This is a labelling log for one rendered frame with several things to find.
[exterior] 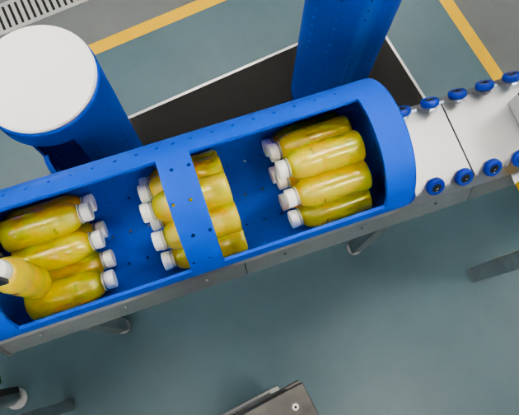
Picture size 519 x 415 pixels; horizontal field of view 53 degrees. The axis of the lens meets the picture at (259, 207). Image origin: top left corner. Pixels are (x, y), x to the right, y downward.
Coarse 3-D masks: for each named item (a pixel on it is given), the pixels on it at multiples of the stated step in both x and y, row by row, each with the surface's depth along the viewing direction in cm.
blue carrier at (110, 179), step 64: (256, 128) 100; (384, 128) 98; (0, 192) 99; (64, 192) 113; (128, 192) 118; (192, 192) 95; (256, 192) 123; (384, 192) 120; (128, 256) 119; (192, 256) 98; (0, 320) 94
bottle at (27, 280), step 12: (12, 264) 90; (24, 264) 92; (36, 264) 100; (12, 276) 89; (24, 276) 91; (36, 276) 96; (48, 276) 102; (0, 288) 90; (12, 288) 90; (24, 288) 93; (36, 288) 97; (48, 288) 102
